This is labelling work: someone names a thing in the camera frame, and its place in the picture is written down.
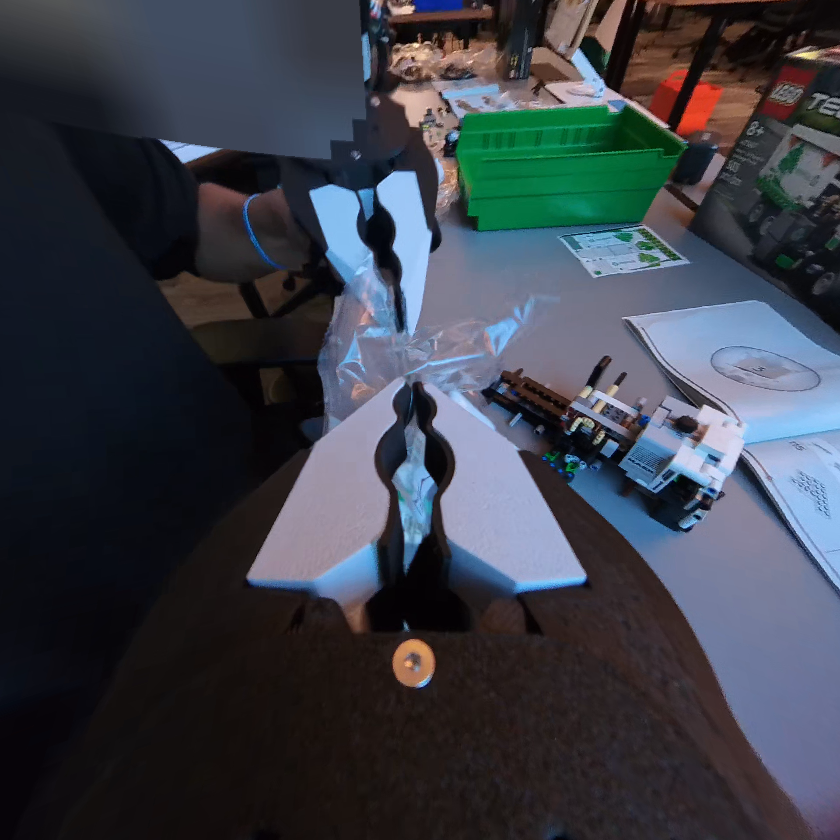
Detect white document stand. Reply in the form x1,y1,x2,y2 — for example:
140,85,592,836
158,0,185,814
543,0,624,102

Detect small open booklet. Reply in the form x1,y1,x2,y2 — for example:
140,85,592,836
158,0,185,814
438,82,528,118

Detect green plastic bin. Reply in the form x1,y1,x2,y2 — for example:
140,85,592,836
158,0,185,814
454,104,689,232

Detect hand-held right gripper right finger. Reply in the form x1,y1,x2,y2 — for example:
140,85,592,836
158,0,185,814
419,381,588,597

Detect lego truck model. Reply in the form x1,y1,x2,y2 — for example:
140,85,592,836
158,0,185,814
481,354,748,534

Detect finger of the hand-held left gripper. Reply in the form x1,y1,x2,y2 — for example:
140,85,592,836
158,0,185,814
375,168,434,333
307,184,376,284

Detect black chair frame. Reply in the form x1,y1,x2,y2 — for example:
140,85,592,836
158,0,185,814
187,259,345,401

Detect green printed sticker sheet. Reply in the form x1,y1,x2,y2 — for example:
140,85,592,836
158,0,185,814
557,224,691,280

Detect blue wristband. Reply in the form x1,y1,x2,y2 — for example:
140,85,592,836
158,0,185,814
241,192,284,271

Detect person's left hand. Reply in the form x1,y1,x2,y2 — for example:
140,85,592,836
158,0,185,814
259,189,327,273

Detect black power adapter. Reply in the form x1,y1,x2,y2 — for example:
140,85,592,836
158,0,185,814
671,130,721,186

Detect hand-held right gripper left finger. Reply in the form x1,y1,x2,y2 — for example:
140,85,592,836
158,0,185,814
247,377,414,633

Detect orange container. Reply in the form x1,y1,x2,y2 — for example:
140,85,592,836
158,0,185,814
648,69,724,137

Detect clear plastic parts bag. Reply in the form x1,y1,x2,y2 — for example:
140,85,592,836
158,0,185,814
317,261,560,568

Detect tall black box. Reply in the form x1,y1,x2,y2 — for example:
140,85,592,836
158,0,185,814
497,0,547,81

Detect lego instruction booklet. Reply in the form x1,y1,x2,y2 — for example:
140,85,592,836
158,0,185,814
621,300,840,593

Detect bags of lego parts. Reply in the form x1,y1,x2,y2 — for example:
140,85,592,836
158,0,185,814
388,41,490,85

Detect person's left forearm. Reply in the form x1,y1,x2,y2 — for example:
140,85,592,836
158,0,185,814
0,121,263,284

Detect black lego truck box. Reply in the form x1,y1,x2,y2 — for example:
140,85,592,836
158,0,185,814
688,45,840,324

